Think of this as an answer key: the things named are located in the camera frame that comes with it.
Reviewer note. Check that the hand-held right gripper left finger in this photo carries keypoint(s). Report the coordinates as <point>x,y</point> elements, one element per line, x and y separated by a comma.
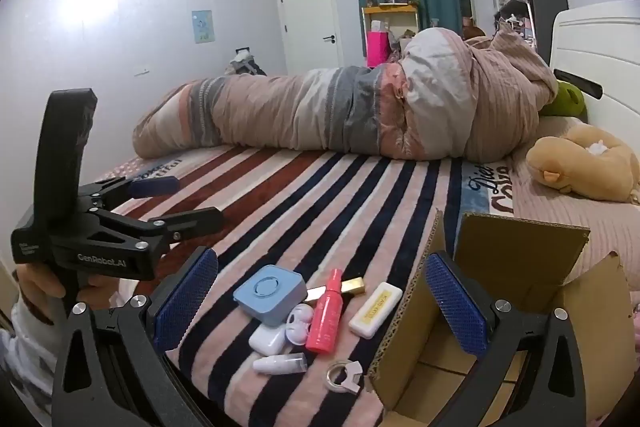
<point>185,302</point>

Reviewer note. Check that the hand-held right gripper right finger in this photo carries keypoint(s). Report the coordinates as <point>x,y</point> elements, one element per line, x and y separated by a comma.
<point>455,307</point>

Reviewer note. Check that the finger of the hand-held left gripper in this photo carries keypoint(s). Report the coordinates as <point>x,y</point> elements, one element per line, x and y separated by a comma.
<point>192,218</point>
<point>155,186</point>

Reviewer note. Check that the white rectangular case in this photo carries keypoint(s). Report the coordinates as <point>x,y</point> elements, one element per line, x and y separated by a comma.
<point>375,313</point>

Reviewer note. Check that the cardboard box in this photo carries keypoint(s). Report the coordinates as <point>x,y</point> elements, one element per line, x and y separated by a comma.
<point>520,257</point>

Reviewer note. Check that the blue square box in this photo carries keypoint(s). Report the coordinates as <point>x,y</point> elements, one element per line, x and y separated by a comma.
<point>270,294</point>

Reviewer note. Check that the white earbuds case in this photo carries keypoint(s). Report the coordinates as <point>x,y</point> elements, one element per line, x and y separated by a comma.
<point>270,337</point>

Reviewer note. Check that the gold lipstick tube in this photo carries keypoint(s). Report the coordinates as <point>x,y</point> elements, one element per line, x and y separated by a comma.
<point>352,285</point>

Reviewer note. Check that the small white tube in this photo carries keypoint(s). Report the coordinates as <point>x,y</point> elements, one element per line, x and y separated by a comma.
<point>277,363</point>

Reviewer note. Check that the pink spray bottle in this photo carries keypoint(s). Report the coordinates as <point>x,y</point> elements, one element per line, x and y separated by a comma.
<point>327,317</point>

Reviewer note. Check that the person's left forearm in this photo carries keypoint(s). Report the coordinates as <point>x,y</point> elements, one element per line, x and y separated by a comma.
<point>25,347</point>

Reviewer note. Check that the person's left hand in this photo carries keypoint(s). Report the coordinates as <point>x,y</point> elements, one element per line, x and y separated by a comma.
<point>35,287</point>

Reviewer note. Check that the striped blanket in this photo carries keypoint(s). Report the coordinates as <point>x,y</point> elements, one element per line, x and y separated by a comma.
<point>300,207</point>

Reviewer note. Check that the pink ribbed bed sheet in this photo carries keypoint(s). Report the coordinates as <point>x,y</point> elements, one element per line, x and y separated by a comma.
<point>575,227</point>

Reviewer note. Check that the pink grey rolled comforter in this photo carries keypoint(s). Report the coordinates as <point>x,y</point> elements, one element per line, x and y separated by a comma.
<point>350,107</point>

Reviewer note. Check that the brown plush toy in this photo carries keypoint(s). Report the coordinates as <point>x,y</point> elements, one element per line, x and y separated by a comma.
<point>590,167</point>

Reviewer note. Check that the white door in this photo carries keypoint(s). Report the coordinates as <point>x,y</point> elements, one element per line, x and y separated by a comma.
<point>307,22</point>

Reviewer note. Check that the green plush toy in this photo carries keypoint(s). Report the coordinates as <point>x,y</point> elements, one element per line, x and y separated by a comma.
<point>567,99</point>

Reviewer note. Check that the pink bag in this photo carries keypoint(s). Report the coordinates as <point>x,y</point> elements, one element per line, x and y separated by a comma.
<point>377,49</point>

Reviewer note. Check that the yellow shelf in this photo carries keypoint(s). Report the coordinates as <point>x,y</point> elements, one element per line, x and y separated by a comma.
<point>390,10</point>

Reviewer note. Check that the white headboard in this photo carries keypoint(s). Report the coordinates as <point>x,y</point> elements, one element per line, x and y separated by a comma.
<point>600,37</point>

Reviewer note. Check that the wall poster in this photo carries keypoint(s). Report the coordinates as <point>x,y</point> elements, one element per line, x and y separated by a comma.
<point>202,27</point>

